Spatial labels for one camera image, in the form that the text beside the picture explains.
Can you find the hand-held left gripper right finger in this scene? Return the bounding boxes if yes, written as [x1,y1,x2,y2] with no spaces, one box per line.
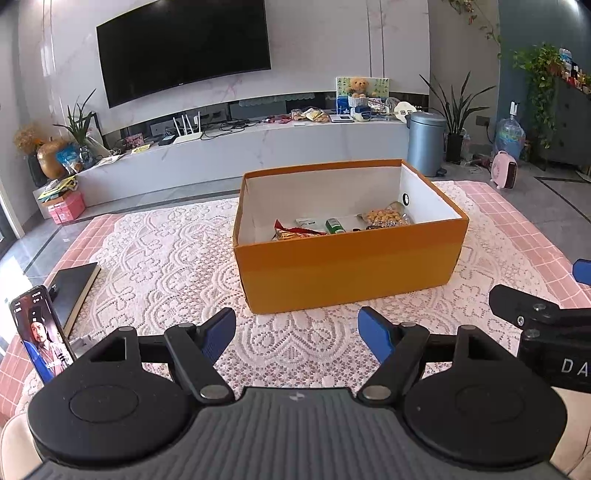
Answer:
[356,307,522,402]

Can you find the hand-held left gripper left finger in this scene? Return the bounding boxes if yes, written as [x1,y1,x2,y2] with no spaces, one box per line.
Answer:
[76,308,237,403]

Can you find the orange cardboard box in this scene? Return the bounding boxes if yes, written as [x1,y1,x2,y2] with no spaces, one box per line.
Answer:
[232,158,470,315]

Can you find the clear peanut snack bag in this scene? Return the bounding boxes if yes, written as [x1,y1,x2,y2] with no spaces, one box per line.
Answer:
[362,207,411,229]

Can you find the orange chip stick bag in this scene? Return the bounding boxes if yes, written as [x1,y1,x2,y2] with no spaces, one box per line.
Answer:
[272,218,329,243]

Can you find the beige cloth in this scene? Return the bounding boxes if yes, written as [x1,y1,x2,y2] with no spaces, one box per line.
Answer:
[0,387,591,480]

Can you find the white lace tablecloth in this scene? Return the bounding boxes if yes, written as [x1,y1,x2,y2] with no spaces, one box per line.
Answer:
[21,182,578,402]

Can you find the pink checked tablecloth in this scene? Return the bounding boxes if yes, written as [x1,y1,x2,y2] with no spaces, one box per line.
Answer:
[0,180,591,416]

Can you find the pink space heater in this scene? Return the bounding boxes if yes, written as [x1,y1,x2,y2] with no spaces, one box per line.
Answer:
[491,150,518,190]

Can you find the black book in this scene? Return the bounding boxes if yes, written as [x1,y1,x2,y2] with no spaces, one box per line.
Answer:
[46,262,101,339]

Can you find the dark grey cabinet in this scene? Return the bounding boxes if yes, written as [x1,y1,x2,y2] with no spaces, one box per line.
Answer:
[540,76,591,174]

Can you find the blue water jug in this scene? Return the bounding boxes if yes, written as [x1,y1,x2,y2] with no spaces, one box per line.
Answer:
[494,102,526,160]

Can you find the smartphone with lit screen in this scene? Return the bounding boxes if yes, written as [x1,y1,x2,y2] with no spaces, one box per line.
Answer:
[9,285,77,385]

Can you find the potted snake plant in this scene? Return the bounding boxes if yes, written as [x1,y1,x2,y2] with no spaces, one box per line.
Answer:
[419,71,490,163]

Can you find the white marble television console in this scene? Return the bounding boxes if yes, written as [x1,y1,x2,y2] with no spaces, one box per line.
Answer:
[74,119,411,208]

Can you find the pink cardboard box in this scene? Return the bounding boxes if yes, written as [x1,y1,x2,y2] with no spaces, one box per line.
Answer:
[46,190,87,225]

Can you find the grey blue trash bin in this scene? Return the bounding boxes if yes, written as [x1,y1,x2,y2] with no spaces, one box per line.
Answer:
[406,111,448,177]

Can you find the white router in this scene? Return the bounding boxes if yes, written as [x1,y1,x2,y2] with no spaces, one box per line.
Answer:
[172,111,204,146]

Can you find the row of small bottles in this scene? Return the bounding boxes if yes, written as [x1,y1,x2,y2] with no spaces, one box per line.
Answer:
[556,46,591,90]

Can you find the trailing green pothos plant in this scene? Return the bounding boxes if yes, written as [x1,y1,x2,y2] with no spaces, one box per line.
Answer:
[512,42,564,148]

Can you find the stack of papers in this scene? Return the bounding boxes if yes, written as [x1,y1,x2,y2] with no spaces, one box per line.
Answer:
[37,175,79,201]

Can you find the pile of yellow snack packets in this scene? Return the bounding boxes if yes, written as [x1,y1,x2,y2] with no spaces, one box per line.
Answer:
[290,107,331,123]

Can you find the blue plastic bag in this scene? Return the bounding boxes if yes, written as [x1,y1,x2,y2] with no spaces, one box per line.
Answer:
[55,143,84,171]

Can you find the gold round vase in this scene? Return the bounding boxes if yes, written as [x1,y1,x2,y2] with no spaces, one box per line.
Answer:
[37,140,70,180]

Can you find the green picture board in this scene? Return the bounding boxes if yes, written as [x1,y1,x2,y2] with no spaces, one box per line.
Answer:
[335,76,392,100]

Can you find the potted long leaf plant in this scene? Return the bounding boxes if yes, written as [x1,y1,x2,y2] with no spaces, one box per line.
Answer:
[53,89,98,160]

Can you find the hanging green vine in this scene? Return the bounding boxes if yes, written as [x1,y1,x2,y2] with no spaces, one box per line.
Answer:
[443,0,504,58]

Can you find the dried flower bunch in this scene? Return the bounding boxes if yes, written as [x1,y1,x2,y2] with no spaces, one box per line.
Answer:
[13,124,44,155]

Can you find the black cables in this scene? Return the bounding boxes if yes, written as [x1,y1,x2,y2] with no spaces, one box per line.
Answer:
[203,119,262,139]

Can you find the black wall television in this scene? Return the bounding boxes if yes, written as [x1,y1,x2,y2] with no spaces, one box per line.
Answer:
[96,0,272,109]

